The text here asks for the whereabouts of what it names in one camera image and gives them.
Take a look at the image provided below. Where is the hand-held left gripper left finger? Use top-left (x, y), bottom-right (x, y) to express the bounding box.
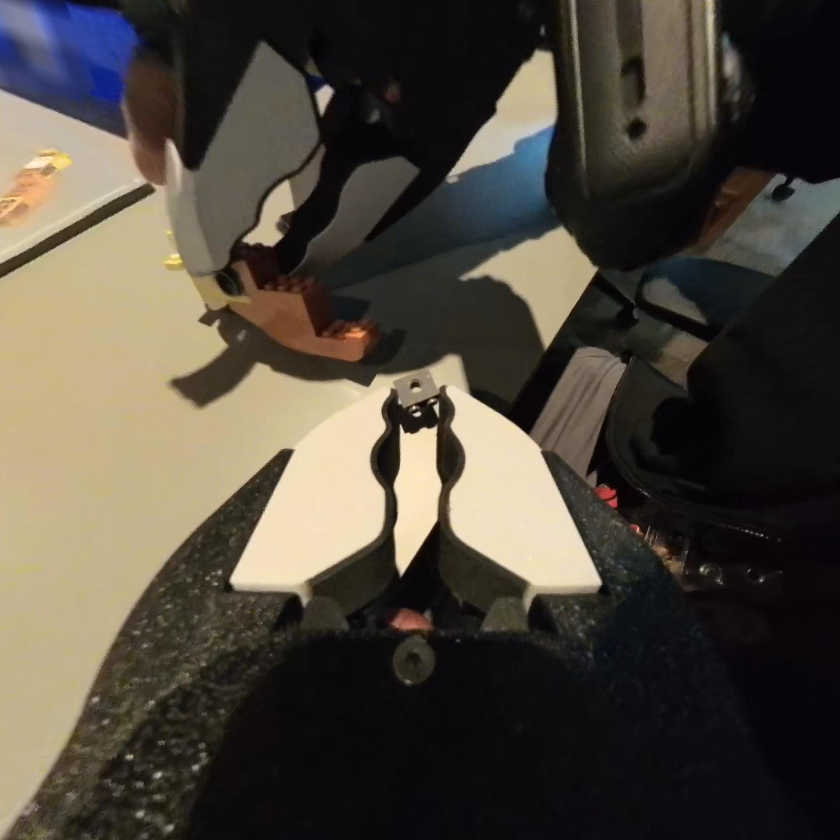
top-left (228, 386), bottom-right (401, 611)

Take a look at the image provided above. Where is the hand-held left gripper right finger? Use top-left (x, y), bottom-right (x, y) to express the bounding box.
top-left (436, 386), bottom-right (605, 613)

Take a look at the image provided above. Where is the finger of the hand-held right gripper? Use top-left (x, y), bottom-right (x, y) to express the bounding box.
top-left (163, 41), bottom-right (324, 278)
top-left (270, 141), bottom-right (422, 277)

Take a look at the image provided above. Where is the brown toy brick model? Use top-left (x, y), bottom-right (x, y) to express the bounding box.
top-left (161, 230), bottom-right (384, 364)

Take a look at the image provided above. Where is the small black brick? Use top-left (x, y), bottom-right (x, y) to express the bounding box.
top-left (392, 369), bottom-right (441, 434)

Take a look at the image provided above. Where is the grey desk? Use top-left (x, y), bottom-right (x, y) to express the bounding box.
top-left (0, 49), bottom-right (595, 821)

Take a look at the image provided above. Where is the person's right hand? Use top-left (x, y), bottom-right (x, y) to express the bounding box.
top-left (125, 51), bottom-right (186, 188)

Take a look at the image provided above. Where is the grey cloth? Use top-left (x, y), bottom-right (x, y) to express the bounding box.
top-left (530, 346), bottom-right (627, 463)

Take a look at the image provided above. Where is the blue parts bin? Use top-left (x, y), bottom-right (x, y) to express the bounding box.
top-left (0, 0), bottom-right (144, 139)

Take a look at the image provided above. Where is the grey instruction booklet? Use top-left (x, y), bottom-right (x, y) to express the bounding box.
top-left (0, 88), bottom-right (156, 278)

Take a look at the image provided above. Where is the black office chair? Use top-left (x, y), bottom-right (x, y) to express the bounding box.
top-left (543, 0), bottom-right (778, 343)

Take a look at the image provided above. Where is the black backpack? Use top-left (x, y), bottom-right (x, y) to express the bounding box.
top-left (604, 217), bottom-right (840, 546)

